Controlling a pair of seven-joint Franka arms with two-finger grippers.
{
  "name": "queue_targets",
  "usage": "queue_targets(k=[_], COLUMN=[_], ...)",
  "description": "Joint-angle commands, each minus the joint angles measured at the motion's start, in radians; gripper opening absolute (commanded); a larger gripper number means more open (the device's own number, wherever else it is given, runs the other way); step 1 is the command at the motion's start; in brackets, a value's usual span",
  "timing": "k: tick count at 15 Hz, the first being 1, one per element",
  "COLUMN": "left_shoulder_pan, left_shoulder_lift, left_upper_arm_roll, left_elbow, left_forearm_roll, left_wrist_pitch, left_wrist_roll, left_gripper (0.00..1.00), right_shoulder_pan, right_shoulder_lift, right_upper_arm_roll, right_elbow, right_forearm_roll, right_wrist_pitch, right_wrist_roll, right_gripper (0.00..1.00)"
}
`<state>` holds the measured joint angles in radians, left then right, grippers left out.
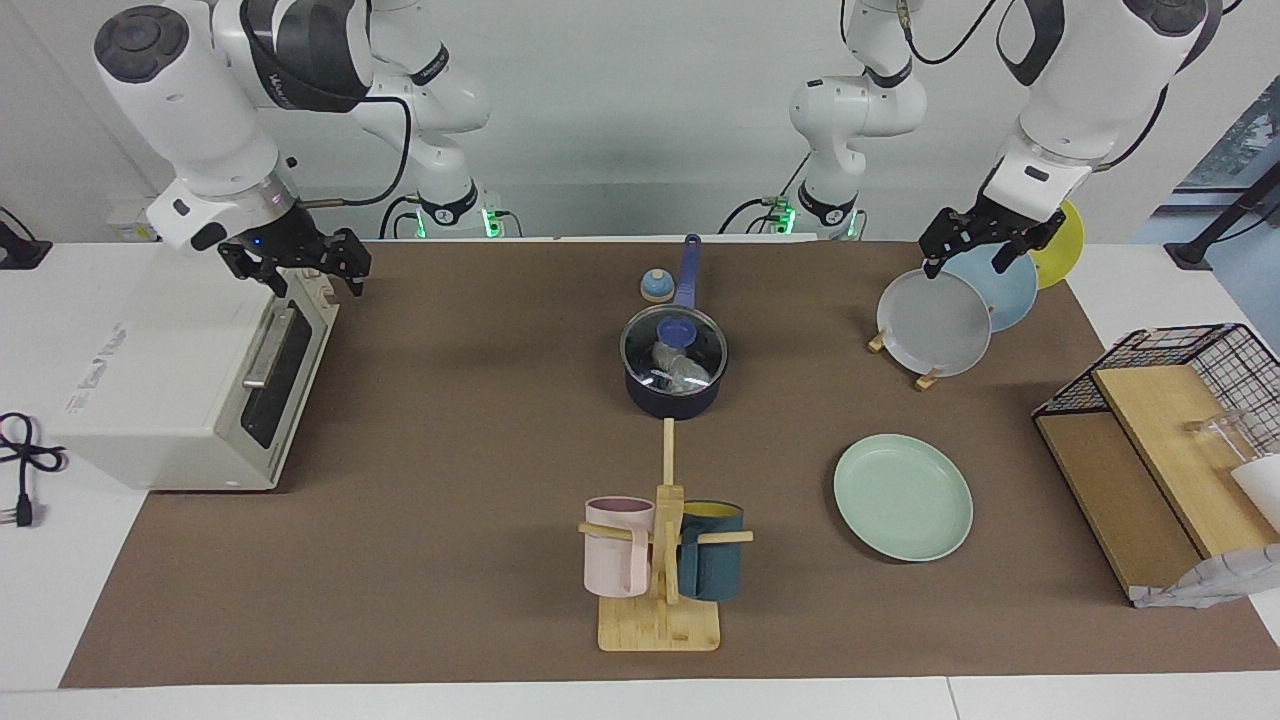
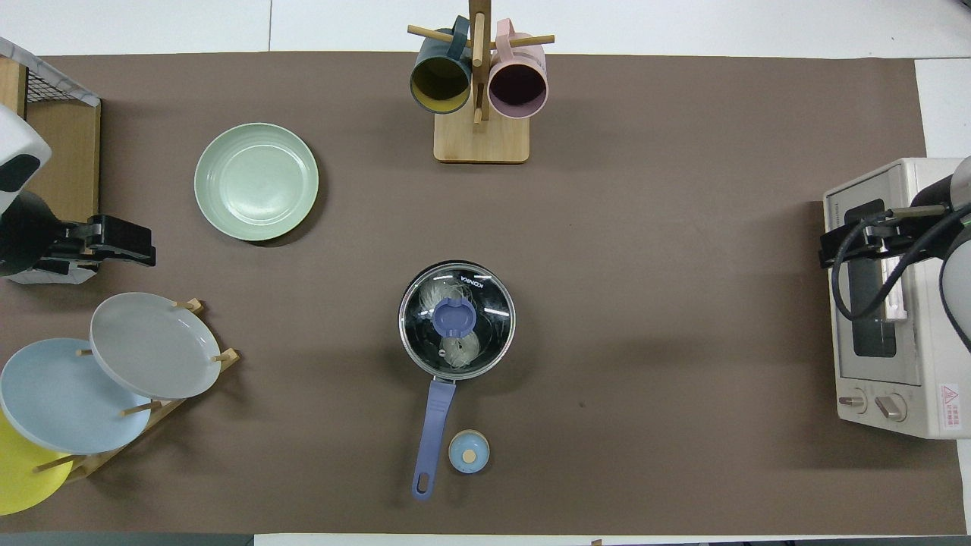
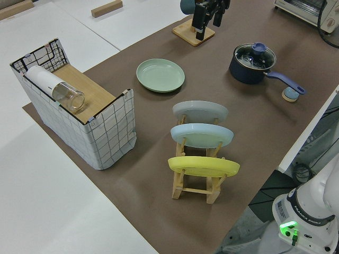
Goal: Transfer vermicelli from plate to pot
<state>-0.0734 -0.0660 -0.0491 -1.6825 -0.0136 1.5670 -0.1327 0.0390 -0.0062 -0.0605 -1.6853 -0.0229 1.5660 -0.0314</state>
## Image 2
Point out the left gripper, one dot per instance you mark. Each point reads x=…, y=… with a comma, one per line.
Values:
x=26, y=239

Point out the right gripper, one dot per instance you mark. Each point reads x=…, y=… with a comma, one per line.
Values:
x=929, y=212

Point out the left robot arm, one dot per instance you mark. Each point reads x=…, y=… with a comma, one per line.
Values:
x=17, y=136

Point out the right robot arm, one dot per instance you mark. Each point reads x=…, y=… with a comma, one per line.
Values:
x=957, y=280

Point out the grey plate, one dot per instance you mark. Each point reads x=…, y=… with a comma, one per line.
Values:
x=152, y=345

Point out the green plate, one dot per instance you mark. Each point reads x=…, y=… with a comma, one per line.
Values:
x=256, y=182

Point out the light blue plate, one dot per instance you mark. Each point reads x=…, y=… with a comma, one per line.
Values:
x=64, y=398

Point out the wooden plate rack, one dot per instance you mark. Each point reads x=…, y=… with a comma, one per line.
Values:
x=155, y=413

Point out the yellow plate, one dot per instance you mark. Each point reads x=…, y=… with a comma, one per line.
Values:
x=23, y=474

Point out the white vermicelli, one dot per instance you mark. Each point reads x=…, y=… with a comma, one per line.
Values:
x=461, y=350

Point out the cream toaster oven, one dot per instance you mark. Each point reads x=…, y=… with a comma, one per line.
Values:
x=922, y=394

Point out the glass lid with purple knob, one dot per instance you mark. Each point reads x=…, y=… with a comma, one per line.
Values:
x=455, y=317

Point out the dark teal mug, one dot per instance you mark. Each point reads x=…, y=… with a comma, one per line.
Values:
x=441, y=80

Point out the pink mug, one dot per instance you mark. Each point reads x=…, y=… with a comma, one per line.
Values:
x=517, y=87

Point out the wooden mug tree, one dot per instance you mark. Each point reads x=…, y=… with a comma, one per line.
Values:
x=482, y=140

